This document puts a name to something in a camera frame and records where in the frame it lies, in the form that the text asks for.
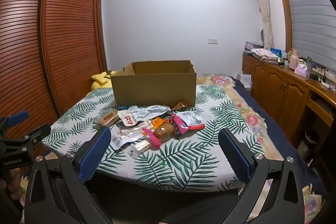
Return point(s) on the orange snack packet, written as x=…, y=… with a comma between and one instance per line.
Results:
x=157, y=122

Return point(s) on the pink snack packet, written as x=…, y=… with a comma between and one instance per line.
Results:
x=191, y=120

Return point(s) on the brown bun packet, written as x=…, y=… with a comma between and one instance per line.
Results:
x=164, y=131

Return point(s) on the green-cap bottle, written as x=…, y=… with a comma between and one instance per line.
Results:
x=309, y=67

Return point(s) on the wooden cabinet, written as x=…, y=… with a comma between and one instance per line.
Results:
x=278, y=92

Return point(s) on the blue box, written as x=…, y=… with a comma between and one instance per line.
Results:
x=275, y=51

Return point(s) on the pink tissue box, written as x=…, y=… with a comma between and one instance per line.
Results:
x=300, y=71

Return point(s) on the grey window blind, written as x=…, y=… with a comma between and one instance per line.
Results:
x=309, y=16

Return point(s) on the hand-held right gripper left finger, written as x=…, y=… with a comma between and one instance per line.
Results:
x=93, y=155

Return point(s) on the clear roll snack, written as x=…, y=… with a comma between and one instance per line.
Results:
x=141, y=147

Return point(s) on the brown snack bar packet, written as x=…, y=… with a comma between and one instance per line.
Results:
x=107, y=118

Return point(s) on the brown cardboard box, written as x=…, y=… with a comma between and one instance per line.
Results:
x=155, y=87

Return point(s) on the floral folded cloth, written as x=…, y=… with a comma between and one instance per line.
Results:
x=263, y=54

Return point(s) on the yellow plush toy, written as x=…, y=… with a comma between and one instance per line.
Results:
x=101, y=81

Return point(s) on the white red-label snack packet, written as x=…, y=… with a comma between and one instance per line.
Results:
x=127, y=117

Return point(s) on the grey trash can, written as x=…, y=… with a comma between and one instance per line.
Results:
x=308, y=144

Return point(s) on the silver white snack packet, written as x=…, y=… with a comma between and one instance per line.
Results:
x=124, y=136

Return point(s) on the dark blue blanket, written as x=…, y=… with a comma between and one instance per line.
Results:
x=265, y=113

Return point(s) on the person's left hand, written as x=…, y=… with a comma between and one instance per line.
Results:
x=13, y=186

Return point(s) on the cream curtain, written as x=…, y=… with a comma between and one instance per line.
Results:
x=263, y=3

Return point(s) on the clear blue-print snack packet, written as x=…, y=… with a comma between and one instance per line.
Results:
x=153, y=109

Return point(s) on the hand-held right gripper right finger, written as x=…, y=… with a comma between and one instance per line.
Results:
x=235, y=155

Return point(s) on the small white fan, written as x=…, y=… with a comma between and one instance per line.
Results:
x=262, y=36

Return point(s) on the purple folded cloth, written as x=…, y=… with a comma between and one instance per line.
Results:
x=253, y=46

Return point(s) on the white paper bag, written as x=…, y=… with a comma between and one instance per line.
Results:
x=246, y=81

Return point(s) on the brown louvered wardrobe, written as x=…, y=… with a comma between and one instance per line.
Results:
x=52, y=43

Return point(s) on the blue candy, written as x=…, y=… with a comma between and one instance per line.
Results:
x=122, y=107

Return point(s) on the green leaf print cloth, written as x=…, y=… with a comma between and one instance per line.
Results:
x=183, y=161

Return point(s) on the small brown snack packet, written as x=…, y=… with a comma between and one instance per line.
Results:
x=179, y=106

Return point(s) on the pink thermos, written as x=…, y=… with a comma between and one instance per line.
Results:
x=293, y=60

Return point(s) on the floral bedsheet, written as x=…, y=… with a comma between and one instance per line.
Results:
x=249, y=119

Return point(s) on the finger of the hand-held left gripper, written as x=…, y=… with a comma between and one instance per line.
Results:
x=31, y=134
x=17, y=118

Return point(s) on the white wall switch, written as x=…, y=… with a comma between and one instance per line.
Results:
x=213, y=41

